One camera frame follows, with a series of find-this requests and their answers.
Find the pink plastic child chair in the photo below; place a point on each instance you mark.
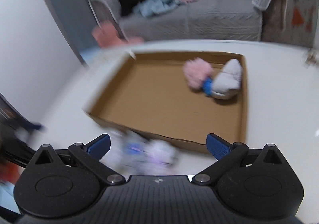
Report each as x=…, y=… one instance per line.
x=106, y=36

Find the shallow cardboard box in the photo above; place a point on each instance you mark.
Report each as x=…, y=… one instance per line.
x=149, y=95

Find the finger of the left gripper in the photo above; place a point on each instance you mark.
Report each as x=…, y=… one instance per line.
x=29, y=126

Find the white fuzzy red-tied bundle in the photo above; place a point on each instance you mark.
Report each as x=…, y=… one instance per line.
x=132, y=154

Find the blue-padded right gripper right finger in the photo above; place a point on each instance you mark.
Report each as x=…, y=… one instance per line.
x=227, y=156

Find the pink fluffy pompom bundle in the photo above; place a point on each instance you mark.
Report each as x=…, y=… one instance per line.
x=199, y=76

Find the white grey sock bundle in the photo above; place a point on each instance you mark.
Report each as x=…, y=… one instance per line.
x=227, y=83

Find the illustrated cabinet door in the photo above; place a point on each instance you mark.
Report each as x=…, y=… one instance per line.
x=301, y=22

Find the grey quilted sofa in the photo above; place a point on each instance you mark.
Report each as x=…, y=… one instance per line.
x=247, y=20

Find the seed shell pile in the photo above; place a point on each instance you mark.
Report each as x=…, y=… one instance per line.
x=311, y=57

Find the light blue clothing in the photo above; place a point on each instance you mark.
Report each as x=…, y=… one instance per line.
x=150, y=8

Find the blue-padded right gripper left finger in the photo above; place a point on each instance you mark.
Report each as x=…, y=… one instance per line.
x=89, y=156

